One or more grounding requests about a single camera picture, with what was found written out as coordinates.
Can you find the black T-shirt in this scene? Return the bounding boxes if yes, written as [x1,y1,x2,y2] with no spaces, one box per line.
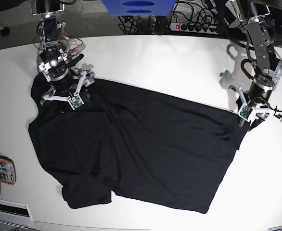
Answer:
[28,75,250,214]

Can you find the white box on table edge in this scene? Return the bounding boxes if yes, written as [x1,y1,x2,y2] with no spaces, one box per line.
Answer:
[0,200,33,229]

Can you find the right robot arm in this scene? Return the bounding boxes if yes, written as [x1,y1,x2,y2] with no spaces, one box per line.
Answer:
[31,0,94,101]

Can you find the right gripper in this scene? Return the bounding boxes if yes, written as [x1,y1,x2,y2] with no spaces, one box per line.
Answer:
[44,69,95,96]

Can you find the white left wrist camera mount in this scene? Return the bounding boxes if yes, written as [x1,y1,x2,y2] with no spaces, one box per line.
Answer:
[229,85,282,122]

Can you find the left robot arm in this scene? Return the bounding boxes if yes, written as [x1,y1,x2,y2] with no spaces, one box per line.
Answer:
[231,0,282,130]

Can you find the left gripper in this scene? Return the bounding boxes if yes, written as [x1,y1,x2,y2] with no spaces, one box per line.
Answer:
[236,85,271,131]

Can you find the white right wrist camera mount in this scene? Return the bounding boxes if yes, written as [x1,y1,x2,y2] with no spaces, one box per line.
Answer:
[39,69,95,111]

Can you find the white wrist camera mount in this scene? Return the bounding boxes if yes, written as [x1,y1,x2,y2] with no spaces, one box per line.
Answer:
[39,69,95,111]
[229,85,282,122]

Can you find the blue plastic bin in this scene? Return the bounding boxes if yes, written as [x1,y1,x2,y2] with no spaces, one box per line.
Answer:
[101,0,176,16]

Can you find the black office chair wheel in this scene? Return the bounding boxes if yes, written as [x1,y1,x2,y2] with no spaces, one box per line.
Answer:
[0,27,10,37]

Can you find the tangled black cables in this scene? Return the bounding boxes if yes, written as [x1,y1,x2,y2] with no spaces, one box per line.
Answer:
[118,0,228,36]

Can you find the white power strip red switch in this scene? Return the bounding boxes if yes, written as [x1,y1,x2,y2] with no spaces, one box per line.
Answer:
[169,23,218,35]

